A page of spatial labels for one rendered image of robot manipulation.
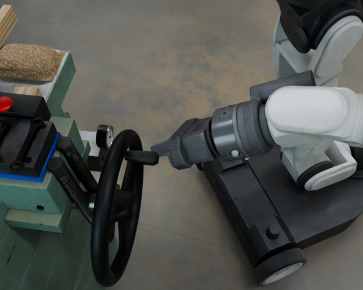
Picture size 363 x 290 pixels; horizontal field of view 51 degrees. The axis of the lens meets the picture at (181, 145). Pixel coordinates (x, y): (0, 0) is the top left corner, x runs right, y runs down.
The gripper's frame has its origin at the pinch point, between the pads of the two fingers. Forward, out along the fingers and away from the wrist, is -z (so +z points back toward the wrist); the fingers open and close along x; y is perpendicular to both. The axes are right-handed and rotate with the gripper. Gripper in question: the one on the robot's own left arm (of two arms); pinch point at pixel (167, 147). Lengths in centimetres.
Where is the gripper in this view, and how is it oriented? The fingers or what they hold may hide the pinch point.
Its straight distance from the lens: 67.8
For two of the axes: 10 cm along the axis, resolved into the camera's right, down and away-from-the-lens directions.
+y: -3.7, -8.8, -3.0
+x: 3.6, -4.3, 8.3
